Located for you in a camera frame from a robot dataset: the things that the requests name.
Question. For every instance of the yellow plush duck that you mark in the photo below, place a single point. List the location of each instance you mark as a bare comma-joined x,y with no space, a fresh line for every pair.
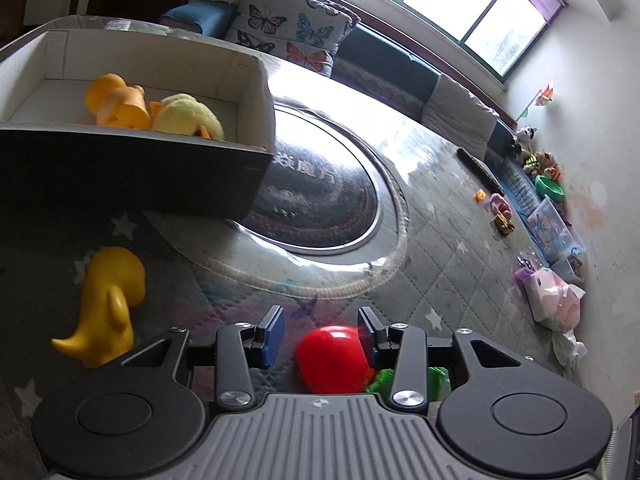
185,112

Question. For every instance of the orange striped plush toy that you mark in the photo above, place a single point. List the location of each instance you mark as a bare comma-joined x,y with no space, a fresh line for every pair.
550,166

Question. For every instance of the green plastic bowl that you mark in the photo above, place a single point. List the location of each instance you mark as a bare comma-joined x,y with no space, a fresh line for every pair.
550,187

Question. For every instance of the green plastic toy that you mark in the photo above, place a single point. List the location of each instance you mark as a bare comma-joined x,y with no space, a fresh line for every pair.
382,383

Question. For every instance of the white cushion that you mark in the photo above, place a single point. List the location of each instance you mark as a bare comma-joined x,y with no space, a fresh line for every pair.
457,110

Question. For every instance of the black remote control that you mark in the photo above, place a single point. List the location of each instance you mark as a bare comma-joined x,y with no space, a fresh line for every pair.
477,167

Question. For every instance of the yellow rubber duck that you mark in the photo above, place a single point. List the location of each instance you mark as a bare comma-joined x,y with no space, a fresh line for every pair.
107,290

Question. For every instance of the clear plastic storage box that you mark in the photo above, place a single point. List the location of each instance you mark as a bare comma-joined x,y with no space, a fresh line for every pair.
550,227

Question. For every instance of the window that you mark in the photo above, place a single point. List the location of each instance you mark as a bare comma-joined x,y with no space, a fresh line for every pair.
450,0

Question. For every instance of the teal bench cushion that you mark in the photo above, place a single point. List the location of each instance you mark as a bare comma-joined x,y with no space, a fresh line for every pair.
385,60

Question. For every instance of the yellow toy truck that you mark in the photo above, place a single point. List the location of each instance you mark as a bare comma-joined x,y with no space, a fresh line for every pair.
504,224

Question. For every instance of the small yellow cube toy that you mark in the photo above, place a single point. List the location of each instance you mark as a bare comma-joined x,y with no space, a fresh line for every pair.
479,195

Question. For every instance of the black cardboard box white inside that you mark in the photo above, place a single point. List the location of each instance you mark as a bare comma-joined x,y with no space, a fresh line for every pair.
125,170

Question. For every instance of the small colourful flags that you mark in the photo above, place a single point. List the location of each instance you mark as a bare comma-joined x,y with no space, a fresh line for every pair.
544,96

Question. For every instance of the pink plastic toy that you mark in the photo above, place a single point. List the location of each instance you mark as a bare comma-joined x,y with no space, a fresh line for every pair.
499,205

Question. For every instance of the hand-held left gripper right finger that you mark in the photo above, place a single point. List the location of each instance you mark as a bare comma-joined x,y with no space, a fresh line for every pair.
368,341

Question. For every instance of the crumpled white tissue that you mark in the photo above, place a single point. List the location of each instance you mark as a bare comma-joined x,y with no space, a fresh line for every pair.
569,350

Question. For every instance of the black and white plush toy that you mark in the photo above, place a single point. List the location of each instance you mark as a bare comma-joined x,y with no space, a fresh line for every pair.
525,137

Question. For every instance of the blue folded blanket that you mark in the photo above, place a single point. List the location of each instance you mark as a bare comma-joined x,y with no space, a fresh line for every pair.
200,15

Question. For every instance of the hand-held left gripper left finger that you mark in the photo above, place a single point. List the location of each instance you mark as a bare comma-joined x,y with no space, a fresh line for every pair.
274,336

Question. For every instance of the yellow green plush toy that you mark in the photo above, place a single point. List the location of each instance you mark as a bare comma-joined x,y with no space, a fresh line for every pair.
532,162

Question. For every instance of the grey star quilted mat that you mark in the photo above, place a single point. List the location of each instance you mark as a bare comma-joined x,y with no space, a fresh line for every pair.
450,260

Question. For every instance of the orange rubber duck toy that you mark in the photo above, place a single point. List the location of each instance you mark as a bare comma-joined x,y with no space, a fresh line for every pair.
107,97

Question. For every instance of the red plastic toy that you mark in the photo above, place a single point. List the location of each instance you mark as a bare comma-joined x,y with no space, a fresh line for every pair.
327,360

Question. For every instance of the butterfly print pillow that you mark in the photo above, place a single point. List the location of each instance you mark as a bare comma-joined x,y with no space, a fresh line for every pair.
285,15

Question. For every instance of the small purple toy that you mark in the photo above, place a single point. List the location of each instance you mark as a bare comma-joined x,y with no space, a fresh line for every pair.
523,275

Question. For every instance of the pink plastic bag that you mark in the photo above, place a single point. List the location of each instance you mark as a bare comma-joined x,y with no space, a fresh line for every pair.
552,300

